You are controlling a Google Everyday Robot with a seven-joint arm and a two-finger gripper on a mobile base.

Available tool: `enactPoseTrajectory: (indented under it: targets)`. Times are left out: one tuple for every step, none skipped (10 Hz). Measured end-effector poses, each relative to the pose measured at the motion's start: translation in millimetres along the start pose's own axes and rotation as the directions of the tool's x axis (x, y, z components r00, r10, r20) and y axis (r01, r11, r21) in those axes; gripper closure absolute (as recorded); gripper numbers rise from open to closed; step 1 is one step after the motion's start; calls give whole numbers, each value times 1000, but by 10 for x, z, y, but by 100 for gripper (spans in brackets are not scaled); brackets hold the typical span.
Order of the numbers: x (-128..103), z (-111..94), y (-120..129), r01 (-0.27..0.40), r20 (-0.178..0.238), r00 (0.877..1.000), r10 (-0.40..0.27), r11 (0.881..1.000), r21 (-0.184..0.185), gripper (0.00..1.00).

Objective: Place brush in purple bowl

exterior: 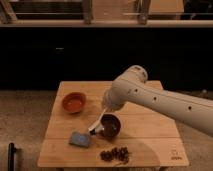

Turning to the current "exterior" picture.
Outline purple bowl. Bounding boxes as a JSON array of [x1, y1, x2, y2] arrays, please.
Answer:
[[100, 114, 121, 140]]

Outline orange bowl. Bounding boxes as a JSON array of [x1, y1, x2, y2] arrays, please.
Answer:
[[61, 92, 86, 114]]

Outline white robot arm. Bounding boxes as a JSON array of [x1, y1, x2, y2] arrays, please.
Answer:
[[102, 65, 213, 137]]

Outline bunch of dark grapes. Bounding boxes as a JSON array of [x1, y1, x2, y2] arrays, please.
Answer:
[[100, 147, 130, 164]]

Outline wooden shelf frame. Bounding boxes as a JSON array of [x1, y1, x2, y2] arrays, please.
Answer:
[[0, 0, 213, 28]]

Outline black post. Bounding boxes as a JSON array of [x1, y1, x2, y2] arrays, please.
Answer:
[[8, 143, 16, 171]]

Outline wooden table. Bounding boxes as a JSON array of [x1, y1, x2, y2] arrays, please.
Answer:
[[38, 81, 189, 168]]

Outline white dish brush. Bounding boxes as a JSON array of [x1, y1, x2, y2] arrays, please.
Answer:
[[88, 109, 106, 135]]

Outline blue rectangular sponge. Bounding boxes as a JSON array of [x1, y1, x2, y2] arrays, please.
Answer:
[[69, 131, 91, 148]]

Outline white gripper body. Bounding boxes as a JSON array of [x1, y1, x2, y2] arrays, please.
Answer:
[[102, 89, 125, 112]]

